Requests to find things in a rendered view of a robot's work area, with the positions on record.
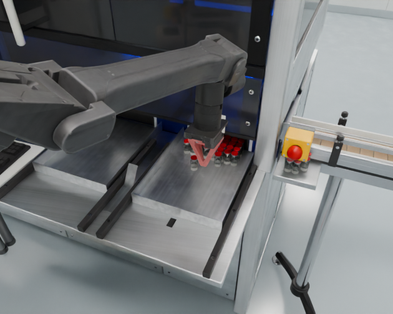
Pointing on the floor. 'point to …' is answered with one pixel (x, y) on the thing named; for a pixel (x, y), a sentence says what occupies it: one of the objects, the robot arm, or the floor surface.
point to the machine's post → (269, 133)
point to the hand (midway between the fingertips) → (203, 162)
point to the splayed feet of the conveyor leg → (294, 282)
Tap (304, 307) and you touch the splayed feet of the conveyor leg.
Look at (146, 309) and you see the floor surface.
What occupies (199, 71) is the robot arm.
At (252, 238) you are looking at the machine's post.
